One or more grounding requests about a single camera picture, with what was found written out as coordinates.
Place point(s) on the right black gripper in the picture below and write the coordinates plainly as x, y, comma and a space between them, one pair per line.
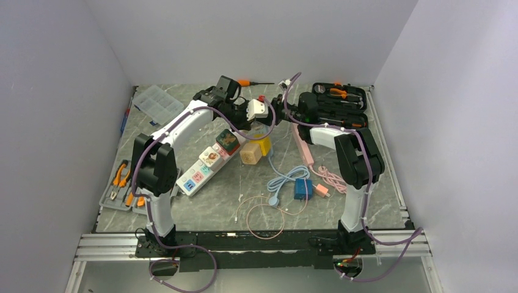
278, 104

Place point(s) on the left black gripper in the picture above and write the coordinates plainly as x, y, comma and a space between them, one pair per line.
244, 124

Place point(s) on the yellow cube adapter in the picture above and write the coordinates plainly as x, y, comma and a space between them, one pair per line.
264, 144

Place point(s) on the peach cube adapter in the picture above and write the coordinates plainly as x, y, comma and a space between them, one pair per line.
250, 153

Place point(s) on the pink power strip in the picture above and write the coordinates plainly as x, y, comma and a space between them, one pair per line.
302, 146

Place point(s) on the black tool case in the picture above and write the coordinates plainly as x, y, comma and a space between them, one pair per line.
337, 111

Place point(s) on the white power strip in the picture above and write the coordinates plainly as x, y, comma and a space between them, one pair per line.
196, 176

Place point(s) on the blue cube adapter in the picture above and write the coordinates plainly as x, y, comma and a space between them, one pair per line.
303, 189

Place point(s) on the clear plastic screw box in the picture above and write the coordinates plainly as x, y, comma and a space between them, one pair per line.
160, 106

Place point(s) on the small pink charger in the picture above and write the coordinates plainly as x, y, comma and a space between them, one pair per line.
322, 191

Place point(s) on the grey tool case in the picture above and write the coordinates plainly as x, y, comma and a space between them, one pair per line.
117, 195

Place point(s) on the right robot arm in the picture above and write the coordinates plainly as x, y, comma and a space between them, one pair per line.
359, 159

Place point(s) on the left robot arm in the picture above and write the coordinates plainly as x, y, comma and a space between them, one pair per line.
153, 162

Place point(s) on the light blue plug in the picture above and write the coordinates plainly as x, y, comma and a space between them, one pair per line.
259, 130

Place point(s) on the dark green cube adapter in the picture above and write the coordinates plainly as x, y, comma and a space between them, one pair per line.
228, 141

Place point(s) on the white cube adapter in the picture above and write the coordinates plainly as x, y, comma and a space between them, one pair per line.
211, 158

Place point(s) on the orange pliers in black case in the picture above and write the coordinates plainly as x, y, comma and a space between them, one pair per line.
345, 95

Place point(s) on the blue pen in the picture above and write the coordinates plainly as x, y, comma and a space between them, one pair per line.
125, 116

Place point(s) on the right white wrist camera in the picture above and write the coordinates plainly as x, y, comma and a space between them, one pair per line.
285, 84

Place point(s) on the orange handle screwdriver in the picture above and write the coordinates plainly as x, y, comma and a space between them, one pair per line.
248, 83

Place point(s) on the black base frame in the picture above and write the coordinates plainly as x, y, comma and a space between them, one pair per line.
197, 251

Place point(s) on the aluminium rail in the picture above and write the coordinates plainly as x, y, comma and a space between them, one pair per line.
125, 246

